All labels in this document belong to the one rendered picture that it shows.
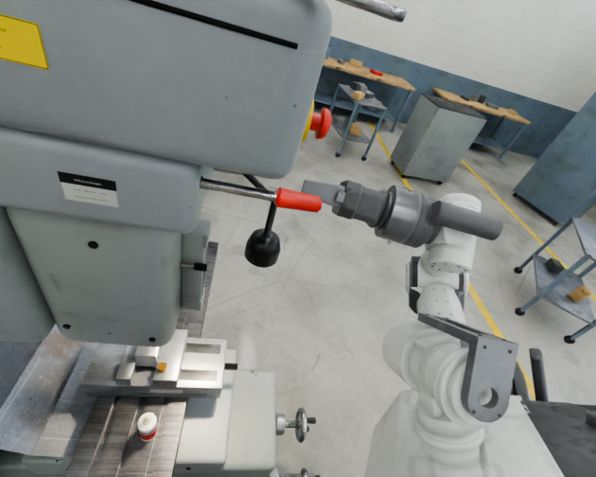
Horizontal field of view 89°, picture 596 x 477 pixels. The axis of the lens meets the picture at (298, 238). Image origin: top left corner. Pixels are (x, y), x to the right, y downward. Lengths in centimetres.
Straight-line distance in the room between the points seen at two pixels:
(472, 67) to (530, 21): 115
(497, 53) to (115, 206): 816
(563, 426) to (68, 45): 55
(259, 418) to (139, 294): 82
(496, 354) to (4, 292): 57
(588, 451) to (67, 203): 55
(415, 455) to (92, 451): 81
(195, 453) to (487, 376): 89
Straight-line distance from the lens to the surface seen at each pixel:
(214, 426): 109
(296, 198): 35
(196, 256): 55
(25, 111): 35
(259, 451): 121
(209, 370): 98
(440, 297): 71
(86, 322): 62
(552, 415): 46
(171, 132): 31
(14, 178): 41
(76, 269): 51
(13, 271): 55
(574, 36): 916
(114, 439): 102
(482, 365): 29
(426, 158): 500
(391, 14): 23
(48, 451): 111
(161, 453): 99
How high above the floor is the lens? 190
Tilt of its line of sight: 39 degrees down
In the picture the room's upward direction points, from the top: 19 degrees clockwise
